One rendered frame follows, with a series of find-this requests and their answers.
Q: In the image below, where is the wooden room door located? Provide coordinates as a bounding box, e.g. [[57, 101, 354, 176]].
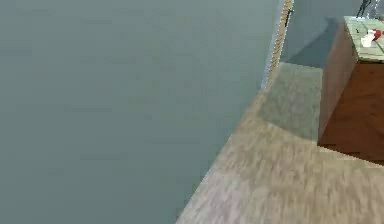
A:
[[261, 0, 295, 90]]

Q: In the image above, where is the brown wooden cabinet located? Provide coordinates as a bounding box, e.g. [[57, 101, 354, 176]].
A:
[[316, 15, 384, 167]]

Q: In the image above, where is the white and red bottle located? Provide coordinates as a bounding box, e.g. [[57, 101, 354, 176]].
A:
[[360, 28, 382, 48]]

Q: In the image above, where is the black wire object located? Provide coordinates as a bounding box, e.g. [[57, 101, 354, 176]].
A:
[[355, 0, 384, 20]]

